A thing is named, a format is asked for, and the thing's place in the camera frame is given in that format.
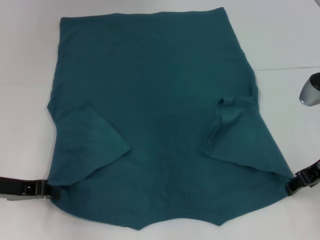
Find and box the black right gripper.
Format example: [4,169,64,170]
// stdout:
[286,158,320,198]

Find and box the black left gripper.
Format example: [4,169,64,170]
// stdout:
[0,176,61,200]

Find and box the teal blue shirt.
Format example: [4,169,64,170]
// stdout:
[46,6,294,225]

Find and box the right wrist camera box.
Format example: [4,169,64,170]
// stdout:
[299,72,320,108]

